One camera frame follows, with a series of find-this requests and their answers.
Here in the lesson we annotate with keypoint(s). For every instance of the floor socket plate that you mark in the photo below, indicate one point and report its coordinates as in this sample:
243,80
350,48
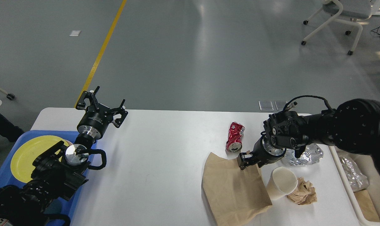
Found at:
266,106
279,104

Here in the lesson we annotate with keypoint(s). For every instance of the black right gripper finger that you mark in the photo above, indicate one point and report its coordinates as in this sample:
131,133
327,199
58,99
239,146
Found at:
245,160

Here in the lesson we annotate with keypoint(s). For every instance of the beige plastic bin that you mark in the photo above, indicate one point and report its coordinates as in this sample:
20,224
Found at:
365,203

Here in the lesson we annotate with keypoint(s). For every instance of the brown paper bag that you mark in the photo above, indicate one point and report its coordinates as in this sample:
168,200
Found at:
234,196

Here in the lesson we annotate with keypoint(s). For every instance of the person at left edge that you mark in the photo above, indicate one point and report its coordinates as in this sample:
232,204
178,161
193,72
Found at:
8,130

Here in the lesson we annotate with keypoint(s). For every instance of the crumpled brown paper ball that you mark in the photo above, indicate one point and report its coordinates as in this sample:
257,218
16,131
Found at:
304,193

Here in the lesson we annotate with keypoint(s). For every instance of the aluminium foil tray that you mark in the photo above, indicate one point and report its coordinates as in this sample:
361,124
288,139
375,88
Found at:
312,155

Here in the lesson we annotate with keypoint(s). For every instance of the floor socket plate right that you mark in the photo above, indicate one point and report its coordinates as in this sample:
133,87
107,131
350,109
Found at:
279,104

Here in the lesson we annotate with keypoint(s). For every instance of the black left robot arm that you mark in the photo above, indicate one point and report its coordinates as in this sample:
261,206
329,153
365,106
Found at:
59,170

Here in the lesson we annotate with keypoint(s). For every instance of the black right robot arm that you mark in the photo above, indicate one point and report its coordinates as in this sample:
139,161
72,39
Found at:
354,127

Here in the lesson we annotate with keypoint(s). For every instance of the white paper cup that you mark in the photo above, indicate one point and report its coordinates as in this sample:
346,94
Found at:
282,182

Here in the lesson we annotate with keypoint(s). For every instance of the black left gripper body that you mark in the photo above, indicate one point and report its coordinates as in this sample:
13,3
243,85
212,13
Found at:
94,124

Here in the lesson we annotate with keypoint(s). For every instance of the white chair leg with caster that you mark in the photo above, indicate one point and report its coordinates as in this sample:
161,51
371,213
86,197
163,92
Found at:
8,95

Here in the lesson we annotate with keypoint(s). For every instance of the floor socket plate left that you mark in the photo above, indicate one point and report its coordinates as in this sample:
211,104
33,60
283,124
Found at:
266,106

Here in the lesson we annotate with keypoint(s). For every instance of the crumpled foil in bin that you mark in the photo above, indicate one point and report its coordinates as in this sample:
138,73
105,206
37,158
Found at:
356,179

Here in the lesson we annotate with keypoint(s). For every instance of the white grey office chair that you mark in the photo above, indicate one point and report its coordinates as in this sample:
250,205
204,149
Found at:
342,11

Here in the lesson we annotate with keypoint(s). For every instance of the crushed red soda can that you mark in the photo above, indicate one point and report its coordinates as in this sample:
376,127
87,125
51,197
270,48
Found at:
235,134

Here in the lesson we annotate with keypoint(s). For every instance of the yellow plastic plate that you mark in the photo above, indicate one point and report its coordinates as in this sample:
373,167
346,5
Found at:
21,162

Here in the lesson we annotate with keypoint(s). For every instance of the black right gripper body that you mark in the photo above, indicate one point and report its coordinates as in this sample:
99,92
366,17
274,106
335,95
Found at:
263,153

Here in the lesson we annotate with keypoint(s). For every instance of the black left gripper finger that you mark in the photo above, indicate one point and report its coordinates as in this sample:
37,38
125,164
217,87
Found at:
88,101
116,116

